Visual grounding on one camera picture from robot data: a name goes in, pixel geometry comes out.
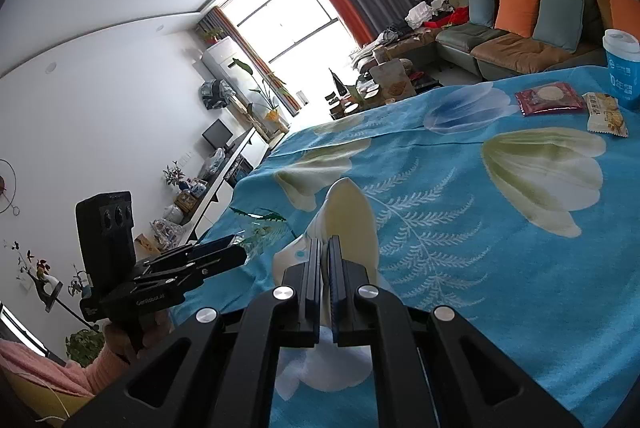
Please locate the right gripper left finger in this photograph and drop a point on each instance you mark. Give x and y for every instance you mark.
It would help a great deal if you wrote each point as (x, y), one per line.
(310, 297)

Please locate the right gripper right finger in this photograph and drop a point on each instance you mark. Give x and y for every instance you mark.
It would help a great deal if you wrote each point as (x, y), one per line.
(341, 318)

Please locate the crushed white paper cup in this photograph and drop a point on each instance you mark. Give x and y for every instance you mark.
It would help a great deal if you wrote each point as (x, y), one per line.
(347, 213)

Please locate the clear green candy wrapper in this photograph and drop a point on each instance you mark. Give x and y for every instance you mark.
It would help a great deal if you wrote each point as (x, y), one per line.
(259, 229)

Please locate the pink sleeve forearm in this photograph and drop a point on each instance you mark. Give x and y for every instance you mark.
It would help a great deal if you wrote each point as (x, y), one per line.
(70, 378)

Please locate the left hand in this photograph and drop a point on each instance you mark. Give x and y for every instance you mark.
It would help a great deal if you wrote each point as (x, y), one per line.
(120, 344)

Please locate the potted green plant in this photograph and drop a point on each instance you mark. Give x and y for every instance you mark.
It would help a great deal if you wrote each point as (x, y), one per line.
(84, 346)

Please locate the white TV cabinet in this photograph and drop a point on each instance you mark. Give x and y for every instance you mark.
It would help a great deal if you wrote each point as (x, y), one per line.
(200, 213)

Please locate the small black monitor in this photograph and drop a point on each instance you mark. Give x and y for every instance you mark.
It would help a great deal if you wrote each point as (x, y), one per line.
(218, 135)

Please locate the cluttered coffee table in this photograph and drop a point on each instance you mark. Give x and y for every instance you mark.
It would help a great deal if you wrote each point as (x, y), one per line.
(385, 83)

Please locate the blue floral tablecloth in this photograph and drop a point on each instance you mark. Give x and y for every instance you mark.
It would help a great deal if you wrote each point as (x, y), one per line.
(528, 226)

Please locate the white standing air conditioner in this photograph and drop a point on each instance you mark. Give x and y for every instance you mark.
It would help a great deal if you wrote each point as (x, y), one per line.
(227, 61)

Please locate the red snack packet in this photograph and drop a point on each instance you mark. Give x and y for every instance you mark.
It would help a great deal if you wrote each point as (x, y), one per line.
(554, 97)

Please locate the grey blue cushion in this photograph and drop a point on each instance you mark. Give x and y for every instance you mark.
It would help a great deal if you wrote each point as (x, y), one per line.
(559, 23)
(482, 12)

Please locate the beige biscuit packet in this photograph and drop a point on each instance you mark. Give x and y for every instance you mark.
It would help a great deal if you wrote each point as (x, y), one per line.
(604, 116)

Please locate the green sectional sofa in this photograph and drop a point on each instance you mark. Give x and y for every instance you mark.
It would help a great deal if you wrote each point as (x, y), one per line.
(504, 38)

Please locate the orange cushion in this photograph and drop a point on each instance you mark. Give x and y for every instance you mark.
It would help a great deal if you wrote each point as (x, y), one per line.
(517, 16)
(626, 16)

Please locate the blue white drink cup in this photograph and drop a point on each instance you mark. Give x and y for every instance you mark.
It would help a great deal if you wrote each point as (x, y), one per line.
(622, 52)

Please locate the round wall clock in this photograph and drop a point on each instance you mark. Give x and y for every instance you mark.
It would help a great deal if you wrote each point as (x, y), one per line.
(8, 188)

